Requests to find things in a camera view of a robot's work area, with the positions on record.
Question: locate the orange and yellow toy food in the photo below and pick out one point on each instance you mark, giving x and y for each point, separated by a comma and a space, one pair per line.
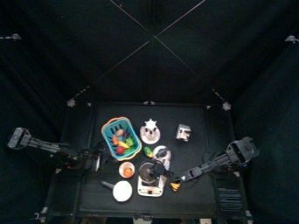
176, 186

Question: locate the yellow toy banana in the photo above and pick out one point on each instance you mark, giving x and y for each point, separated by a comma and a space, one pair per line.
124, 144

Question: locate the orange toy fruit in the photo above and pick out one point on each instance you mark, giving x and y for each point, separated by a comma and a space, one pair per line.
129, 172

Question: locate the white printed label sticker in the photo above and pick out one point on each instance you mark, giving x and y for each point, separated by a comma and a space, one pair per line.
230, 199

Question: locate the pink bowl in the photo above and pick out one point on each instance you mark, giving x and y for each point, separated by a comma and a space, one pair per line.
126, 167

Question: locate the red toy tomato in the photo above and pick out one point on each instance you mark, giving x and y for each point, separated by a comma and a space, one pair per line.
121, 150

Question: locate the pale pink round plate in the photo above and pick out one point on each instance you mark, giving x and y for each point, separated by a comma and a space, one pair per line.
150, 136

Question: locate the peach toy egg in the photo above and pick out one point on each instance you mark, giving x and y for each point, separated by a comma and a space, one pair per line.
120, 132

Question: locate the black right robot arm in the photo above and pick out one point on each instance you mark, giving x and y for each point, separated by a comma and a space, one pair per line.
218, 159

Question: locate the orange toy carrot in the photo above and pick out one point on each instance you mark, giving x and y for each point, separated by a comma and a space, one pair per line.
115, 141

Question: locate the grey frame clamp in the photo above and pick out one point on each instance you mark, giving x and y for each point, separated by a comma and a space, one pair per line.
226, 106
149, 102
71, 102
14, 37
292, 38

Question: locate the green and yellow toy corn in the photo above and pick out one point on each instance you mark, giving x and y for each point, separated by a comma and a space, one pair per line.
149, 152

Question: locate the white star-shaped toy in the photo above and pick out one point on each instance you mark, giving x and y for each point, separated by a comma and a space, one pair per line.
150, 124

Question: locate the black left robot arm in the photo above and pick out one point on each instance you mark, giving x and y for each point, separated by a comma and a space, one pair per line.
37, 142

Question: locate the teal basket with orange rim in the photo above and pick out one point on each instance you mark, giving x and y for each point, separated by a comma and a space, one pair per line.
122, 138

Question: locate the silver toy toaster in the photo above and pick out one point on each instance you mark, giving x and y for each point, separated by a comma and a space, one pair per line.
184, 132

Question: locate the green toy pepper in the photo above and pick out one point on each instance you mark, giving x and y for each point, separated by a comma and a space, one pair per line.
130, 142

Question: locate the purple toy eggplant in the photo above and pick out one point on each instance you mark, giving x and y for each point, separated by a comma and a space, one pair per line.
126, 135

